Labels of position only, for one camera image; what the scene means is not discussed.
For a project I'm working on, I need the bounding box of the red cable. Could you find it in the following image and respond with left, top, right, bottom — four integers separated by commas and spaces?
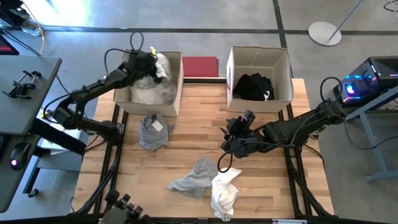
83, 136, 107, 154

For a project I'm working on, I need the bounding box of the black left gripper cable loop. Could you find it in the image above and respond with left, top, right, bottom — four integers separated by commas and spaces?
129, 30, 145, 52

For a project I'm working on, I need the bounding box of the yellow cable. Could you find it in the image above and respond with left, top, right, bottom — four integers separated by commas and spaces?
21, 0, 46, 56

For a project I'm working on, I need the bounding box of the grey metal side table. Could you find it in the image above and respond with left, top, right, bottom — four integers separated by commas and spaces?
344, 85, 398, 183

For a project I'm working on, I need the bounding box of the grey garment with white label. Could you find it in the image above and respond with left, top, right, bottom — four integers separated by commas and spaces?
138, 113, 175, 153

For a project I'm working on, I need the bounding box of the black computer with RGB lights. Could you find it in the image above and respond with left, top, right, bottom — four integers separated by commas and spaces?
332, 55, 398, 108

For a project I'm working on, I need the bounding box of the dark grey desk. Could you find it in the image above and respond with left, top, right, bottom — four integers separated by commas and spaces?
0, 55, 88, 214

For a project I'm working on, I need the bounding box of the pale grey garment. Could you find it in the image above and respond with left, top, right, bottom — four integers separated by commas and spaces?
161, 81, 178, 105

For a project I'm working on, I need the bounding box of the black clamp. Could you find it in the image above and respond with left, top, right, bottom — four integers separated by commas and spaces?
1, 70, 43, 100

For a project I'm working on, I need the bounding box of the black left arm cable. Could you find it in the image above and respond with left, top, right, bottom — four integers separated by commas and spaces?
103, 47, 135, 78

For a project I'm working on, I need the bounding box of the black aluminium table frame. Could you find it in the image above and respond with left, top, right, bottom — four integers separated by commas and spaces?
68, 77, 336, 224

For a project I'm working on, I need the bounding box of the black floor cable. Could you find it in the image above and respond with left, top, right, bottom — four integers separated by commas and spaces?
343, 120, 398, 151

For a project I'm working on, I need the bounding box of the black table-level camera mount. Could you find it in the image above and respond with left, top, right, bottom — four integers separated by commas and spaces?
98, 187, 152, 224

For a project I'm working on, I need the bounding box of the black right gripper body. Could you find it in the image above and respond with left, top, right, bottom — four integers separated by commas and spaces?
231, 129, 266, 159

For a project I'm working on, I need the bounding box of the white garment with tag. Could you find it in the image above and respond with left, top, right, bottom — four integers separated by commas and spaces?
210, 167, 243, 221

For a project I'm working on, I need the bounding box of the light grey crumpled garment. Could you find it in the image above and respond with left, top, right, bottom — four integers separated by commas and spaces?
167, 157, 219, 200

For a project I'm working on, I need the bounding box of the black right gripper cable loop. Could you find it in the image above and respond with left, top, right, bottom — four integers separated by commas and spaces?
216, 150, 234, 174

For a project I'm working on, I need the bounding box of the white box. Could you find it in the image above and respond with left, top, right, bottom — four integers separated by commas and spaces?
36, 108, 84, 156

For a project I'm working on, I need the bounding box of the plain white garment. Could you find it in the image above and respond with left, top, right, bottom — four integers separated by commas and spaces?
129, 76, 170, 105

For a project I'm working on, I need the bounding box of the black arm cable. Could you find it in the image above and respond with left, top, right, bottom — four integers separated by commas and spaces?
103, 47, 135, 78
319, 76, 344, 104

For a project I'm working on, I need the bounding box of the cardboard box with light clothes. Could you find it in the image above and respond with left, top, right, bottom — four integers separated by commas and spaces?
113, 50, 185, 118

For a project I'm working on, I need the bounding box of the cardboard box with black clothes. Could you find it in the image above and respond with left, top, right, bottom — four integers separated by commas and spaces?
226, 45, 295, 113

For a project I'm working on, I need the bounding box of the clear plastic bottle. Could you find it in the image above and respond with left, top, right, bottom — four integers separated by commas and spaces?
20, 17, 43, 37

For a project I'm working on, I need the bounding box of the black device with red stripe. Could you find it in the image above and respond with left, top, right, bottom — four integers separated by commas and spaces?
0, 33, 20, 57

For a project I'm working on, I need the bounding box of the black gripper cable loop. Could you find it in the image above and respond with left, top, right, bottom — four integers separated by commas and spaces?
216, 150, 234, 174
129, 30, 145, 52

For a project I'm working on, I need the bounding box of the black garment pile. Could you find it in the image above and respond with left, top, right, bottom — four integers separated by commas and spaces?
232, 73, 275, 102

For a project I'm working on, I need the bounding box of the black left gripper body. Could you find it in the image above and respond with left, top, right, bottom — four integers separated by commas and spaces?
126, 49, 158, 78

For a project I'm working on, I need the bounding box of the white garment with black lines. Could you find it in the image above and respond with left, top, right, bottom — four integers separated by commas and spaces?
154, 52, 172, 80

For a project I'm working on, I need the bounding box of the white round-base stand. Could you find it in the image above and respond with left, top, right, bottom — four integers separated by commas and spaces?
308, 0, 364, 47

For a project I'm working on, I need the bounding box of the red flat pad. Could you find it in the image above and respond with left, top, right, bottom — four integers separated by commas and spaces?
182, 56, 220, 78

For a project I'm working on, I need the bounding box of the black computer mouse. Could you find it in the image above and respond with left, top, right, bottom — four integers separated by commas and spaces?
9, 141, 32, 171

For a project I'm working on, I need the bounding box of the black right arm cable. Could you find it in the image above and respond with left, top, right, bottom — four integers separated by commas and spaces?
319, 76, 344, 104

